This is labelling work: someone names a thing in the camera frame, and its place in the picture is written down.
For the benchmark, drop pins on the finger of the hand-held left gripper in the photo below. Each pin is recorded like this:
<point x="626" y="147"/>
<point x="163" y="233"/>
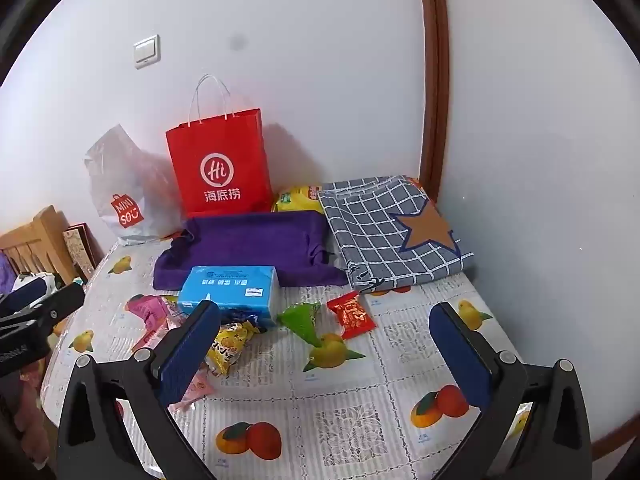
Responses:
<point x="55" y="310"/>
<point x="25" y="295"/>

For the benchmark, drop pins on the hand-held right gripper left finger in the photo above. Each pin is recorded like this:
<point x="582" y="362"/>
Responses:
<point x="190" y="355"/>

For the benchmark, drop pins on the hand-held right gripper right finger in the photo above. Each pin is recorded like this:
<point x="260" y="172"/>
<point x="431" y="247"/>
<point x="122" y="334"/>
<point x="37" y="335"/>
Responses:
<point x="460" y="355"/>

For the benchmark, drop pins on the pale pink snack packet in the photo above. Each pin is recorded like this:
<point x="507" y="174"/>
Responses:
<point x="200" y="387"/>

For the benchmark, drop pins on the pink panda snack packet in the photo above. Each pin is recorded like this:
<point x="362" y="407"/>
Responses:
<point x="160" y="335"/>

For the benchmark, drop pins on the yellow snack packet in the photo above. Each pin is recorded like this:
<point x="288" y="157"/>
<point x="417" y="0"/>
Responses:
<point x="227" y="347"/>

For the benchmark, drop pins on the red snack packet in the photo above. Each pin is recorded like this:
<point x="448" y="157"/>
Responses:
<point x="352" y="315"/>

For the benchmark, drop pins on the green snack packet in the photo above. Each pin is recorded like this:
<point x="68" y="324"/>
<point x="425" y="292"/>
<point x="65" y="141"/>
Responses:
<point x="300" y="322"/>

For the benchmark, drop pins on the purple towel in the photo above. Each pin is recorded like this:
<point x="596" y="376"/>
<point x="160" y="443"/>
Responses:
<point x="250" y="240"/>

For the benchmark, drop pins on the brown patterned box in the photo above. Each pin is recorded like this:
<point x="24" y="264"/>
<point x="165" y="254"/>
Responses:
<point x="77" y="250"/>

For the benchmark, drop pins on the blue tissue pack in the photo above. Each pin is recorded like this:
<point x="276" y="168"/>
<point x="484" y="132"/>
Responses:
<point x="225" y="285"/>

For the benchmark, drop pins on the fruit print tablecloth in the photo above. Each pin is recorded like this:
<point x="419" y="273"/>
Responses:
<point x="350" y="410"/>

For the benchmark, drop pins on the white plastic bag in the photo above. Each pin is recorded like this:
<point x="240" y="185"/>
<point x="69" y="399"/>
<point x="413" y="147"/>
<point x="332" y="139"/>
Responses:
<point x="115" y="175"/>

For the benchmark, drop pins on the yellow chip bag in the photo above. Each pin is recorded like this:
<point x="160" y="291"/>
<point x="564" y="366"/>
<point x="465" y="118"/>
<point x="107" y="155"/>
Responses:
<point x="295" y="199"/>

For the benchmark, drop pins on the red paper bag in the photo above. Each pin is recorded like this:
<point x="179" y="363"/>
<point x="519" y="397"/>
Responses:
<point x="220" y="160"/>

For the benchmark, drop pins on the brown wooden door frame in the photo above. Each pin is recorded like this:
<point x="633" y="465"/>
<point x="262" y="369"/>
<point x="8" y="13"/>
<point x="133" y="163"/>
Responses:
<point x="434" y="85"/>

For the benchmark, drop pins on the white light switch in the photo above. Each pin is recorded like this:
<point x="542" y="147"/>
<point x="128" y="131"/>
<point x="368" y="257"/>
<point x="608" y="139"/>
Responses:
<point x="147" y="51"/>

